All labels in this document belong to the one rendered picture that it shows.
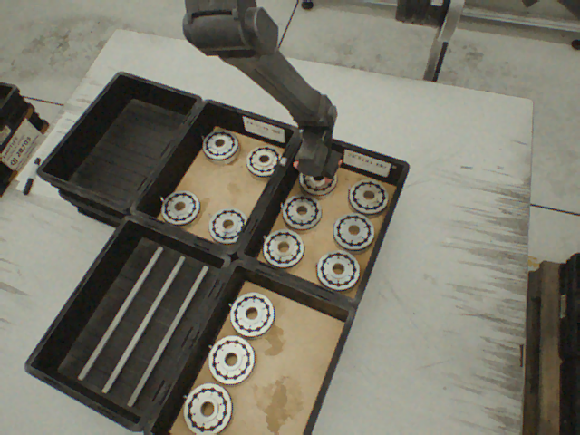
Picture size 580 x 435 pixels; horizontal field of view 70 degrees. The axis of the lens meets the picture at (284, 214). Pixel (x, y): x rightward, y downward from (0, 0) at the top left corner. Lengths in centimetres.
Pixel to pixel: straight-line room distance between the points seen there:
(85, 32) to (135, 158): 204
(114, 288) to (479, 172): 111
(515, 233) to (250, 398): 86
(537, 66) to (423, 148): 160
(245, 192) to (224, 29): 65
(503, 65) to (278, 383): 233
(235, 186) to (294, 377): 52
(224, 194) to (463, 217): 70
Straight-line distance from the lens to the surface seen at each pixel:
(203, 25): 58
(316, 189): 111
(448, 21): 113
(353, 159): 113
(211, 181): 119
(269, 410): 99
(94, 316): 114
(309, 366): 99
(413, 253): 124
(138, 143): 134
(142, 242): 116
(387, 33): 288
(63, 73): 304
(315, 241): 107
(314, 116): 85
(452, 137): 148
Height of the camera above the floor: 181
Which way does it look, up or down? 63 degrees down
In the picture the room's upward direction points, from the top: 7 degrees counter-clockwise
